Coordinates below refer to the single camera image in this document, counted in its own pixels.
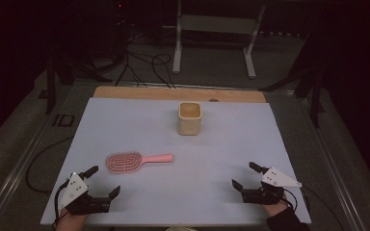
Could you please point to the person's left hand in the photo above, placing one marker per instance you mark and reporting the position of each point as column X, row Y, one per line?
column 70, row 222

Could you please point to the beige square cup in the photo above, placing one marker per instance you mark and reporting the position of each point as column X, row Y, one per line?
column 189, row 123

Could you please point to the metal floor rail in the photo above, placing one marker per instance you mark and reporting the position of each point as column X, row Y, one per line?
column 332, row 170
column 16, row 173

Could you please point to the black floor stand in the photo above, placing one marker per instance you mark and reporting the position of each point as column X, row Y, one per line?
column 316, row 96
column 50, row 89

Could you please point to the pale blue table mat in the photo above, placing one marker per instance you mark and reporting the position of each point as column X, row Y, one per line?
column 205, row 166

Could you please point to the white metal stand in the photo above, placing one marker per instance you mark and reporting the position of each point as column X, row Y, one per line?
column 216, row 24

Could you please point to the pink hairbrush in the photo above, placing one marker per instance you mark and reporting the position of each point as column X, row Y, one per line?
column 125, row 162

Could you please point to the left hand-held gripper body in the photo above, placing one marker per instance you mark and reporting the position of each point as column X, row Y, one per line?
column 77, row 202

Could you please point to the black rectangular floor bracket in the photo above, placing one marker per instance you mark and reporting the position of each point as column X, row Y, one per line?
column 63, row 120

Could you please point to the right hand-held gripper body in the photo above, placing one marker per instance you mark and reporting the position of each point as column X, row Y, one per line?
column 263, row 195

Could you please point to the person's right hand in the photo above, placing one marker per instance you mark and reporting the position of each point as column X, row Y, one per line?
column 275, row 208

